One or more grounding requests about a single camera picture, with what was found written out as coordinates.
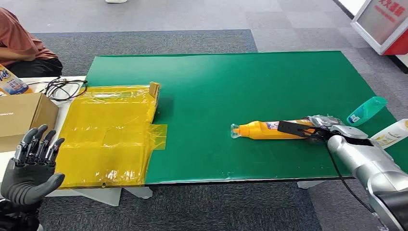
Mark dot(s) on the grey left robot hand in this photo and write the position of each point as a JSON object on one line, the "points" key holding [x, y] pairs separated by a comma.
{"points": [[27, 183]]}

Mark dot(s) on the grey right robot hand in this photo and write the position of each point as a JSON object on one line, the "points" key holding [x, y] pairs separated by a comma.
{"points": [[325, 121]]}

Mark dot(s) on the orange bottle with clear cap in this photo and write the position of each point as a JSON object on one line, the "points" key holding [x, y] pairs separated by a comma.
{"points": [[258, 130]]}

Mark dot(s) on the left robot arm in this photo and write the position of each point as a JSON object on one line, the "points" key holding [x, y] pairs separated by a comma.
{"points": [[16, 218]]}

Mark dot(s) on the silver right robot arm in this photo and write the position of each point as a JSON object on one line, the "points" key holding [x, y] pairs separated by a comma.
{"points": [[373, 165]]}

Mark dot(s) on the person's forearm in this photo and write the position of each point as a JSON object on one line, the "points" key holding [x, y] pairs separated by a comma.
{"points": [[17, 55]]}

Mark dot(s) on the teal plastic bottle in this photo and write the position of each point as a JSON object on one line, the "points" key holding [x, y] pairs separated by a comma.
{"points": [[366, 111]]}

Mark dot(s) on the white and yellow bottle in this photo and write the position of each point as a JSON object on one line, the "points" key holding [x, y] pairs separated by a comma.
{"points": [[390, 134]]}

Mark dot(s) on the orange detergent bottle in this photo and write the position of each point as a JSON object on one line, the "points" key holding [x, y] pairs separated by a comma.
{"points": [[11, 83]]}

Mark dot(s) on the brown cardboard box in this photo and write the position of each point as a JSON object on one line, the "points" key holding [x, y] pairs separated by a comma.
{"points": [[22, 116]]}

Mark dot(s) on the yellow film-wrapped box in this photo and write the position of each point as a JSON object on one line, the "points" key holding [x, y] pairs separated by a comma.
{"points": [[105, 140]]}

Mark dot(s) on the green table mat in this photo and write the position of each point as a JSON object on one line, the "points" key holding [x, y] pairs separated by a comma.
{"points": [[239, 83]]}

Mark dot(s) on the red and white sign stand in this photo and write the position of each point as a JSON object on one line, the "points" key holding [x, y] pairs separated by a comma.
{"points": [[381, 22]]}

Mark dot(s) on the person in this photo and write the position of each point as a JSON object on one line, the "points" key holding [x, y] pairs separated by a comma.
{"points": [[16, 38]]}

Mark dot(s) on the white object on floor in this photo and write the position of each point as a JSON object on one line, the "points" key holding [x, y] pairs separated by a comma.
{"points": [[116, 1]]}

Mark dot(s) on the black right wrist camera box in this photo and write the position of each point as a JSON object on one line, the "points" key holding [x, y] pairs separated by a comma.
{"points": [[290, 127]]}

